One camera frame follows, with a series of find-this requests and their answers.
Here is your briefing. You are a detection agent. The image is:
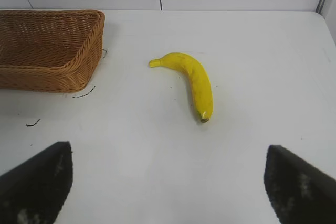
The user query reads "brown wicker basket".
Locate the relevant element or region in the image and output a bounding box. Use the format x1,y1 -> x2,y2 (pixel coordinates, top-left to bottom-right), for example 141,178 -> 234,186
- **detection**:
0,9 -> 106,93

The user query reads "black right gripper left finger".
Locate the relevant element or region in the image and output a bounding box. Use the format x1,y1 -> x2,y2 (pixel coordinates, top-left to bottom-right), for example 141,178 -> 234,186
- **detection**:
0,141 -> 74,224

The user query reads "yellow banana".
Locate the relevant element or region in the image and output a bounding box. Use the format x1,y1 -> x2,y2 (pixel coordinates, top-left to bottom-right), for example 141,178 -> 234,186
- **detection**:
149,52 -> 214,123

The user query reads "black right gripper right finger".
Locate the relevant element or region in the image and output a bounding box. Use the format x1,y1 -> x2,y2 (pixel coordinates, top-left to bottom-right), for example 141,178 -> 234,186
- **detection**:
263,144 -> 336,224

